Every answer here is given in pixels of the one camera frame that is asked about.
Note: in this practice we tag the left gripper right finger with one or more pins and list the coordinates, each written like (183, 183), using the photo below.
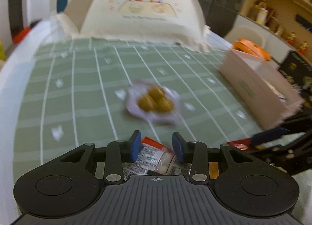
(177, 144)

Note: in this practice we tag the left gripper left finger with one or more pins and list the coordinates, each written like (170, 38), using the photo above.
(135, 145)

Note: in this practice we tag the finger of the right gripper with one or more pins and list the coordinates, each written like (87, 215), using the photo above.
(269, 135)

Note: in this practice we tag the green olives vacuum pack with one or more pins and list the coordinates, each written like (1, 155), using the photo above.
(153, 103)

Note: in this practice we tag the small cake packet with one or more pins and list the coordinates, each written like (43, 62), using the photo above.
(213, 170)

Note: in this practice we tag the red chicken snack packet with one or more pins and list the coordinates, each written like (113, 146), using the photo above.
(243, 144)

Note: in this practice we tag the clear red-edged candy packet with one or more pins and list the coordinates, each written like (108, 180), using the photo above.
(154, 157)

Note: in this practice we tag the pink open gift box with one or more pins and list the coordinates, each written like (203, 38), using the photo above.
(269, 96)

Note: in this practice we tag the green grid tablecloth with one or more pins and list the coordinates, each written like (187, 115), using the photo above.
(78, 90)

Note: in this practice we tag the black plum snack bag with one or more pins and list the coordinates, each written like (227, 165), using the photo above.
(296, 69)

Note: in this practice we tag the orange cardboard box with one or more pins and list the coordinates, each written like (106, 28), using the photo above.
(251, 48)

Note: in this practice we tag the far beige chair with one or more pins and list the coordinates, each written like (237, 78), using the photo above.
(245, 32)

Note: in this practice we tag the cream cartoon food cover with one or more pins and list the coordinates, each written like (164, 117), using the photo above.
(179, 22)

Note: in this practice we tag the wooden wall shelf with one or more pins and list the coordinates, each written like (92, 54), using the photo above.
(284, 24)

